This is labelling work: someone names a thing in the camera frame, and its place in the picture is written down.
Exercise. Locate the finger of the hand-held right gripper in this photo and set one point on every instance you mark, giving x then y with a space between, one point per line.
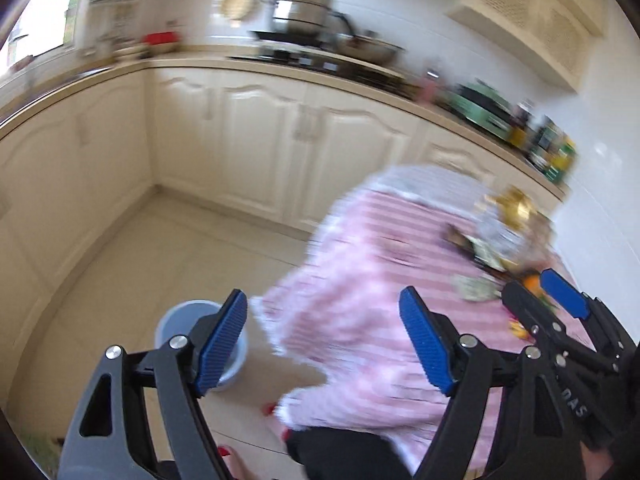
525 305
565 292

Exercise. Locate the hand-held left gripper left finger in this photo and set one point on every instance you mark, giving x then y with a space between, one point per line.
222 345

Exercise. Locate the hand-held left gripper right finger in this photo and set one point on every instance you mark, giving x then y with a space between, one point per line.
427 345

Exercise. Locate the small yellow red wrapper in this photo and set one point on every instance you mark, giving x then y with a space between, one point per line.
517 328

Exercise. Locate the orange peel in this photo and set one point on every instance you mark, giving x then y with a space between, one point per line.
532 281

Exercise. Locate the pale paper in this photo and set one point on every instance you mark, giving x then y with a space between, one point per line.
475 288

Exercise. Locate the blue plastic bucket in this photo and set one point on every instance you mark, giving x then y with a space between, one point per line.
175 317

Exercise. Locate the dark wrapper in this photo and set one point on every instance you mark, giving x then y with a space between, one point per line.
462 241

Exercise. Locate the yellow foil wrapper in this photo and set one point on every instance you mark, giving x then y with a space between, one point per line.
515 205

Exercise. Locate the person's foot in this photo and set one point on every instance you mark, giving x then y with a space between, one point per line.
277 420
242 467

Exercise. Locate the pink checked tablecloth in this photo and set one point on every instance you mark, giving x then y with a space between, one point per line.
360 270

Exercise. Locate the person's black trousers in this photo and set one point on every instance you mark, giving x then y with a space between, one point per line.
340 455

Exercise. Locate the row of condiment bottles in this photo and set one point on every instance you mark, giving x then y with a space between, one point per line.
545 142

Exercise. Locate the white fringed cloth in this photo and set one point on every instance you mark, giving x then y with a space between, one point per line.
425 180

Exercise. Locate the green electric cooker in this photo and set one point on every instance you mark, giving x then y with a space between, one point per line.
482 107

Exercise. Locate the cream kitchen base cabinets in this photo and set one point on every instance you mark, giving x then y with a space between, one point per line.
250 135

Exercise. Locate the pink utensil holder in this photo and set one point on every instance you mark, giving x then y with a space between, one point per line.
431 87

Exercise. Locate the black gas stove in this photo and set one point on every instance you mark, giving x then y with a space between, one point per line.
320 62

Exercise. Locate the stainless steel wok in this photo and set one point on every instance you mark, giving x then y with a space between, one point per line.
367 47

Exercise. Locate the red container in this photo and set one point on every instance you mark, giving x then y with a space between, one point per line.
161 41

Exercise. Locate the black frying pan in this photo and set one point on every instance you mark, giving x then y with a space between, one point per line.
285 37

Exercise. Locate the round woven trivet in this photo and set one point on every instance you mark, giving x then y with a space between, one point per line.
239 4

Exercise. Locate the stainless steel pot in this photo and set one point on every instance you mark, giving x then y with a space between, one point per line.
300 10

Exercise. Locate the window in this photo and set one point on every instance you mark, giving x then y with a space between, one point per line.
45 15

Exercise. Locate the cream lattice wall cabinet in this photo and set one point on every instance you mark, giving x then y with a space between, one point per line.
530 15

